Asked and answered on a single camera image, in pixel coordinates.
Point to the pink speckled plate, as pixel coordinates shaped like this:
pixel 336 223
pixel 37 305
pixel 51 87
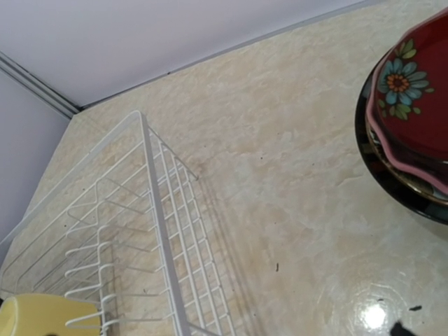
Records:
pixel 399 156

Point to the yellow mug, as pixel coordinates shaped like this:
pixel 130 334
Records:
pixel 45 314

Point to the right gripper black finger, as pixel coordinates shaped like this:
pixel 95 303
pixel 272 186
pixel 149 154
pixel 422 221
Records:
pixel 399 330

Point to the small black plate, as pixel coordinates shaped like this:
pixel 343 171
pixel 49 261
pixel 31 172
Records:
pixel 411 92

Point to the light teal plate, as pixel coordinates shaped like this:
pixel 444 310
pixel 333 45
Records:
pixel 414 183

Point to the left aluminium frame post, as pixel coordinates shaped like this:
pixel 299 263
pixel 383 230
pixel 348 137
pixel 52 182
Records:
pixel 38 88

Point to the white wire dish rack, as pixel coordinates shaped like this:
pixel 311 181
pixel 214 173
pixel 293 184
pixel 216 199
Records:
pixel 123 230

